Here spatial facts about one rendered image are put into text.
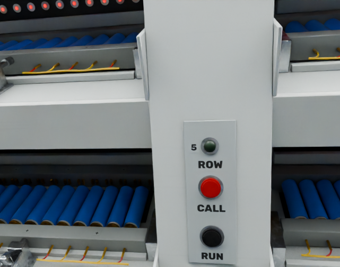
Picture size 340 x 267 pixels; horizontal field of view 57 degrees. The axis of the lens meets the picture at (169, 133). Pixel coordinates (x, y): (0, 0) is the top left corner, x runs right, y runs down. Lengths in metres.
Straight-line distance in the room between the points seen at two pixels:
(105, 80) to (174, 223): 0.15
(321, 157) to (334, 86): 0.19
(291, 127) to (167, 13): 0.13
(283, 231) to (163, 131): 0.17
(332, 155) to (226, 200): 0.22
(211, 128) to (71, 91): 0.13
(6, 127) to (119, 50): 0.13
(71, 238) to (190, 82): 0.22
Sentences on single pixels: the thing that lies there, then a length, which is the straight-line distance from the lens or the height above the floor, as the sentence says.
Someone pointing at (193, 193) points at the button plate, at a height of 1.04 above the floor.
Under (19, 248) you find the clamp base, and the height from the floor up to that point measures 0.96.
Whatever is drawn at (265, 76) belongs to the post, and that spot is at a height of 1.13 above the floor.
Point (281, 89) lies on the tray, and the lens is 0.26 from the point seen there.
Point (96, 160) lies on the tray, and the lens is 0.46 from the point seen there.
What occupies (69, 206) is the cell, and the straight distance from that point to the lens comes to 0.42.
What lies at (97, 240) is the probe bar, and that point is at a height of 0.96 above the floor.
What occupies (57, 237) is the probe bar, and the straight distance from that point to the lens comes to 0.38.
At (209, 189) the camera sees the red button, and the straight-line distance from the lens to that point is 0.25.
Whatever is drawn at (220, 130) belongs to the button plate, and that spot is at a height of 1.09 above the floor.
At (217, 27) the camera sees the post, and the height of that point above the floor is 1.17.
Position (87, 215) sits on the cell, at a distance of 0.40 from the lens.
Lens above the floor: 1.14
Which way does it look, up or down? 11 degrees down
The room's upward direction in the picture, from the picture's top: 3 degrees counter-clockwise
